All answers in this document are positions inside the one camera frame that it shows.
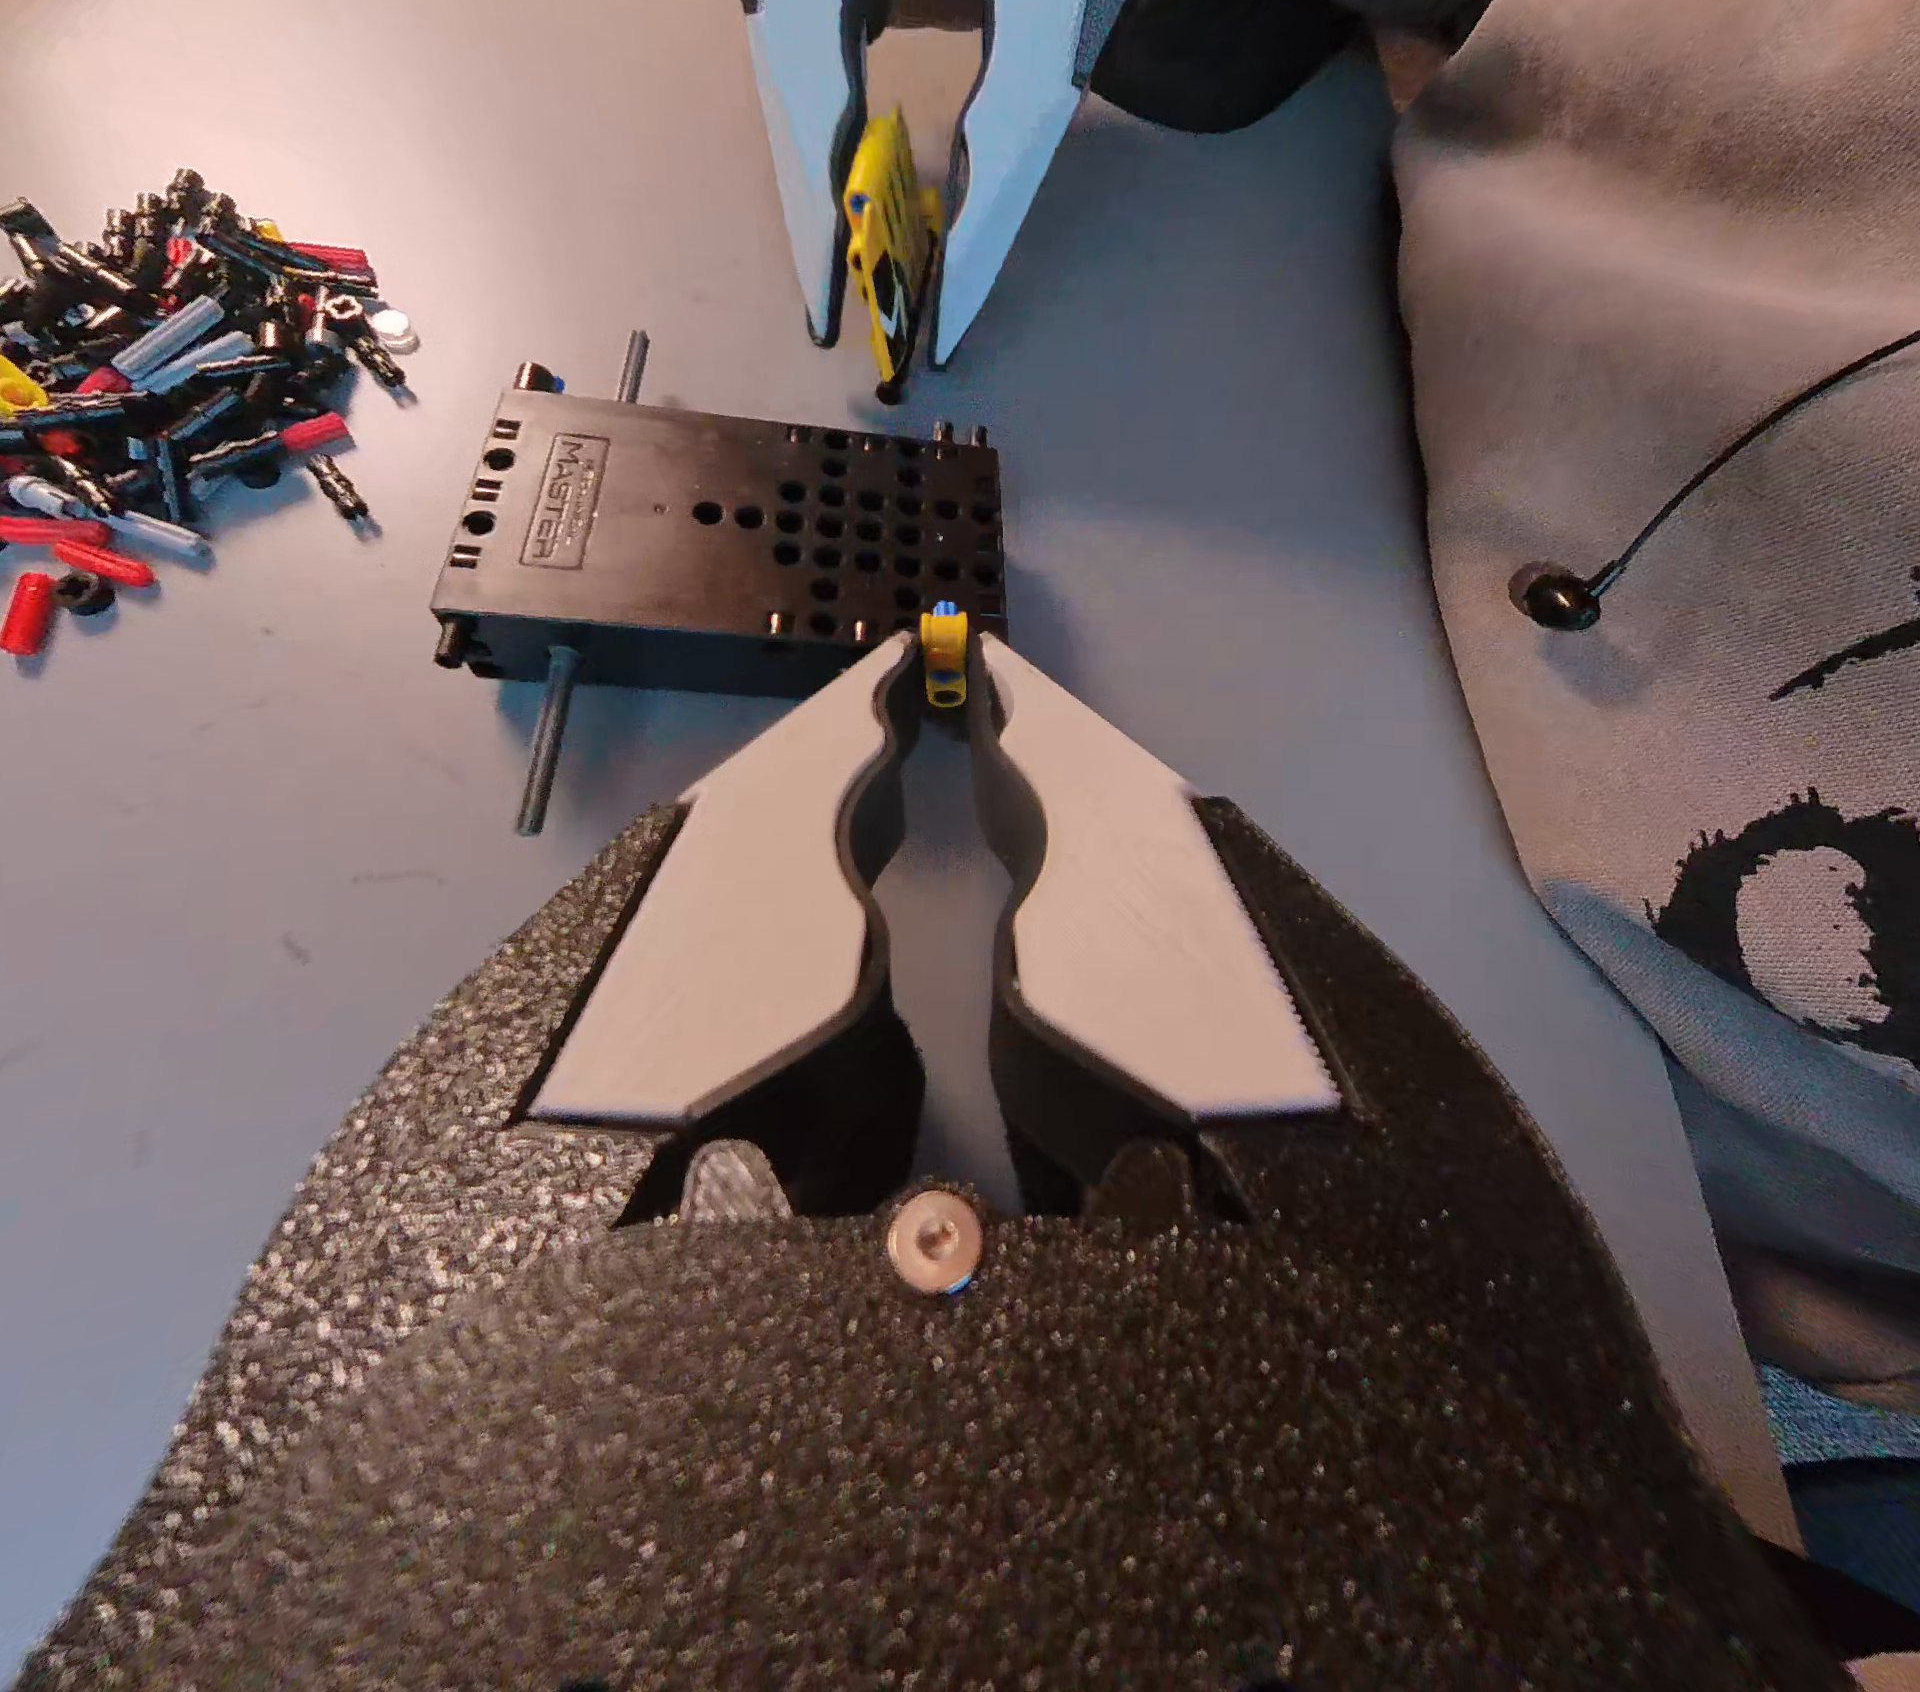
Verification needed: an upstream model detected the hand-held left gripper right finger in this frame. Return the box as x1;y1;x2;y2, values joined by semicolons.
966;634;1344;1131

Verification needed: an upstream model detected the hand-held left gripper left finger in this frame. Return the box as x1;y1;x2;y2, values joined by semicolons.
529;638;921;1131

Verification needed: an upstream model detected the yellow building panel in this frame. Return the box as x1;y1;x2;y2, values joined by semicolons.
833;103;949;403

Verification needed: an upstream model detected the small yellow connector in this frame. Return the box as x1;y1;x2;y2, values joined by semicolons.
918;599;978;711

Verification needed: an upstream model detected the grey desk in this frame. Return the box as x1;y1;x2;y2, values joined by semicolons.
0;0;1802;1634

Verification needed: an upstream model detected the person's beige sweatshirt torso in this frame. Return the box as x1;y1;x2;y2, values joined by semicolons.
1387;0;1920;1574

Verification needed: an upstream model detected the pile of small building pins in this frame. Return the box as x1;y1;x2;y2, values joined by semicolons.
0;163;422;659

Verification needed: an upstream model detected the thin black cable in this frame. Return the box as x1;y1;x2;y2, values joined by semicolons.
1506;330;1920;631

